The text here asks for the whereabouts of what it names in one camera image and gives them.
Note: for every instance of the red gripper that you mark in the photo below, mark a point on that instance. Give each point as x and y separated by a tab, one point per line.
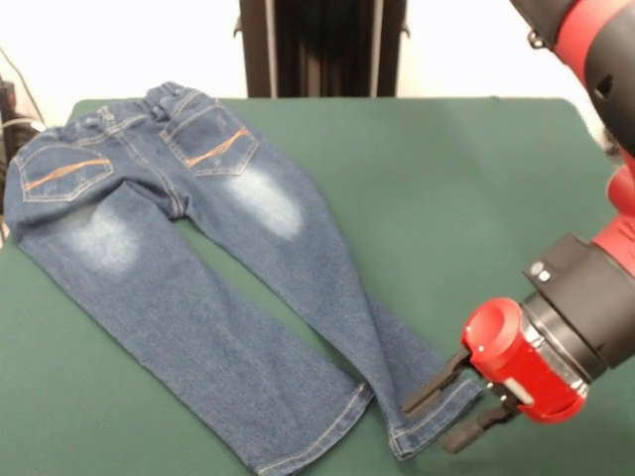
516	367

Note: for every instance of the blue denim jeans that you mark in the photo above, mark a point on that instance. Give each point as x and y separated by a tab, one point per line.
173	297

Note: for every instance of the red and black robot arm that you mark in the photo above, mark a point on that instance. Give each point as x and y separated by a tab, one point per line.
575	307

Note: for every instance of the dark green table cloth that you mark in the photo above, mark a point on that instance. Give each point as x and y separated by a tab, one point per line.
446	198

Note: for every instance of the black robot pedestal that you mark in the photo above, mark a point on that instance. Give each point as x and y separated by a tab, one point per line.
307	49

